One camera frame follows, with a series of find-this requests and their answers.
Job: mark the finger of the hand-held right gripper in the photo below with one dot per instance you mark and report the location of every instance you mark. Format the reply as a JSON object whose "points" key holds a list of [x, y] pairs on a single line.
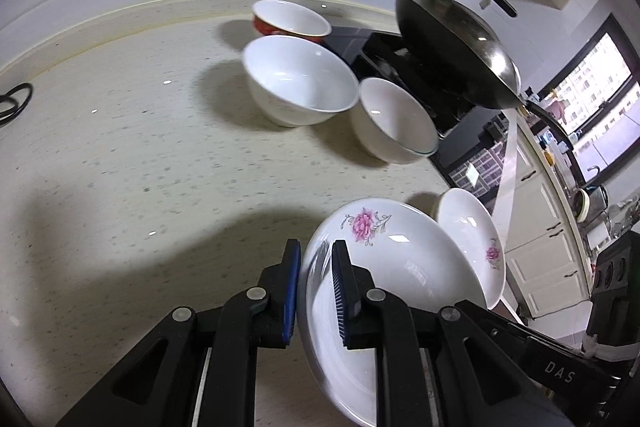
{"points": [[495, 332]]}

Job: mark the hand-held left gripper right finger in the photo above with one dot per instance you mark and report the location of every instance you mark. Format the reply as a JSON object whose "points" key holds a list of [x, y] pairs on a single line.
{"points": [[345, 297]]}

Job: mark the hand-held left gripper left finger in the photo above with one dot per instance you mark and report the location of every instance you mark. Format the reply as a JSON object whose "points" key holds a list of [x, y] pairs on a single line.
{"points": [[291, 292]]}

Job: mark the large white floral plate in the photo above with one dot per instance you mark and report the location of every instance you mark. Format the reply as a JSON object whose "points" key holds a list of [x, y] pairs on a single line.
{"points": [[410, 267]]}

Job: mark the small white floral plate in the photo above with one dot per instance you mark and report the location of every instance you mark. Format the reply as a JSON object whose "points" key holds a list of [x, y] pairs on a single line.
{"points": [[470, 232]]}

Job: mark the dark-rimmed white bowl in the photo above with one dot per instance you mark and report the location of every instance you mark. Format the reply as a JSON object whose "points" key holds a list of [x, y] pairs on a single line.
{"points": [[390, 117]]}

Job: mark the large white bowl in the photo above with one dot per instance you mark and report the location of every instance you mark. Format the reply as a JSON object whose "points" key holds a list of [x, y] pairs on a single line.
{"points": [[300, 77]]}

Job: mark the red bowl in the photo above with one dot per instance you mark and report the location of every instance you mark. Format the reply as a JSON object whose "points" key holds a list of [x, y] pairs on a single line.
{"points": [[290, 17]]}

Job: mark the cream kitchen cabinet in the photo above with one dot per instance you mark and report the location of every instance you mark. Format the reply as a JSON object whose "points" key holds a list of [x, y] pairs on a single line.
{"points": [[540, 257]]}

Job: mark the black gas stove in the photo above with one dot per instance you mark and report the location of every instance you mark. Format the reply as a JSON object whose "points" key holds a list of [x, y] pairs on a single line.
{"points": [[475, 142]]}

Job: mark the black wok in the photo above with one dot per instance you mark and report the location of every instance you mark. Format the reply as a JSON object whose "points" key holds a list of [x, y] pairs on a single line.
{"points": [[450, 47]]}

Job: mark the kitchen window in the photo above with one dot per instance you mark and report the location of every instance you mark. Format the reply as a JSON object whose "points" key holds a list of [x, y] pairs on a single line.
{"points": [[600, 77]]}

